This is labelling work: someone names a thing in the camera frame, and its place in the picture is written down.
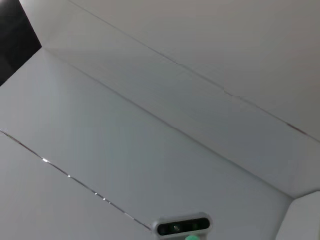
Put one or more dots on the silver head camera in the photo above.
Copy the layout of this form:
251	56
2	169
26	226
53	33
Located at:
182	225

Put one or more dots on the black panel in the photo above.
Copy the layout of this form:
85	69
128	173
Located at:
15	37

